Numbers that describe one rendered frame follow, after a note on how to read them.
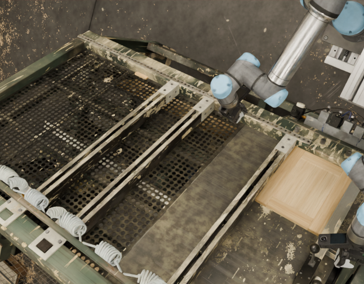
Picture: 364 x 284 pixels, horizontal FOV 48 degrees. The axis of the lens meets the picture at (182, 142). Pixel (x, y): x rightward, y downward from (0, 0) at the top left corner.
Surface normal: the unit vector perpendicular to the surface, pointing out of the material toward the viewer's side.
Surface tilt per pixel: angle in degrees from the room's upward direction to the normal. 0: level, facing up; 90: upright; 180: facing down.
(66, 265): 60
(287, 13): 0
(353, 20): 7
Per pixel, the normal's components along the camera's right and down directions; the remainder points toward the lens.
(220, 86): -0.31, -0.27
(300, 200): 0.00, -0.69
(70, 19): -0.51, 0.15
